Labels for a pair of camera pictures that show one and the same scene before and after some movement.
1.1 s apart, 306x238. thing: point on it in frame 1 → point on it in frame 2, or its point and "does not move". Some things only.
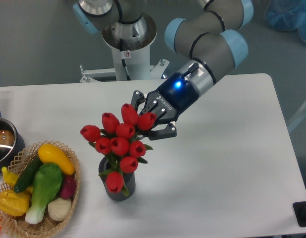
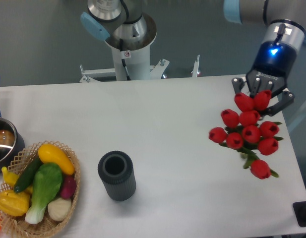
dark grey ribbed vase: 129,179 does not move
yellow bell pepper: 12,203 does not move
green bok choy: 47,181 does not move
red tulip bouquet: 120,143 → 242,132
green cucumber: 27,177 does not move
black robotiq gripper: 173,97 → 274,62
